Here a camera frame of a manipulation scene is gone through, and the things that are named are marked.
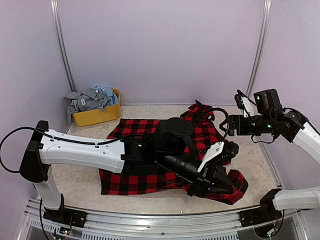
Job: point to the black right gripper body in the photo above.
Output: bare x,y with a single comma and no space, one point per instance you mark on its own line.
243,129

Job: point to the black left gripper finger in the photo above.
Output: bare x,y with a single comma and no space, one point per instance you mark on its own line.
220,176
218,189

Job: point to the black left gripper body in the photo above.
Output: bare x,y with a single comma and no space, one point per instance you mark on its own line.
204,180

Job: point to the red black plaid shirt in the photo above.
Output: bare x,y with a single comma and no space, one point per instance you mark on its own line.
139,178

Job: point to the yellow plastic basket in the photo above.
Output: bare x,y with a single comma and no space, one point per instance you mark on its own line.
97,116

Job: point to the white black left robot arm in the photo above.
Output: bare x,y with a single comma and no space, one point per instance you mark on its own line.
82,150

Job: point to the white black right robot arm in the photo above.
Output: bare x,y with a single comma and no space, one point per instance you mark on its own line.
266,115

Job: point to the light blue shirt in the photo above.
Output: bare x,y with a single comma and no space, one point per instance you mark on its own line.
108,93

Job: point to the grey button shirt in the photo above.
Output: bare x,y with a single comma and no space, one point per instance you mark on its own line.
88,100

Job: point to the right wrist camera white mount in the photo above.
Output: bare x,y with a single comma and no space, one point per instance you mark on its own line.
245,104

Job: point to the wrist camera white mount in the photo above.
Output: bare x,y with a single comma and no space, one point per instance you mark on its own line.
220,153
245,104

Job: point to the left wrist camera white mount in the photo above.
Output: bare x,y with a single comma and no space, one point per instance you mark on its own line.
220,153

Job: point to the aluminium front frame rail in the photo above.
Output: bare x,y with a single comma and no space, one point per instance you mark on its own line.
103,225

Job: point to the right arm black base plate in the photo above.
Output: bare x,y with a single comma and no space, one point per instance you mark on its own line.
258,216

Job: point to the right aluminium corner post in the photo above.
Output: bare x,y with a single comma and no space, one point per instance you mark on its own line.
260,46

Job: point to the aluminium corner post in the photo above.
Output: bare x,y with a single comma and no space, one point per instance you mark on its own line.
260,46
54,6

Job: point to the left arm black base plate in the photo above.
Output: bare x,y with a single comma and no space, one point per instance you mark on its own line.
70,217

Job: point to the left aluminium corner post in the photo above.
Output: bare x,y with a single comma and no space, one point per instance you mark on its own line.
54,6

